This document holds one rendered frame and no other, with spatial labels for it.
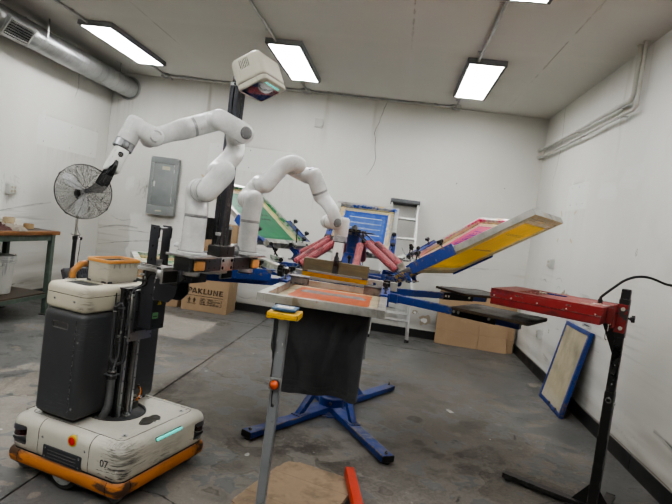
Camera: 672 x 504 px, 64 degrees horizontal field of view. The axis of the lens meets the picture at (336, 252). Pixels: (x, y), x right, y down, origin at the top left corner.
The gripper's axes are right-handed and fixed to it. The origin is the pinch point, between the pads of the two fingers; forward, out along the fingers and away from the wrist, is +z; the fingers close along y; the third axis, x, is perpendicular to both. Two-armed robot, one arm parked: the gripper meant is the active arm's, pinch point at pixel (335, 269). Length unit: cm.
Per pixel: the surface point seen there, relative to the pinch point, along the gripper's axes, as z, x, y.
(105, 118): -123, -381, -409
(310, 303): 13, -4, 52
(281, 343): 28, -11, 71
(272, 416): 59, -10, 71
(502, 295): 1, 92, -14
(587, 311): 1, 129, 8
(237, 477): 110, -32, 26
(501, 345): 95, 181, -405
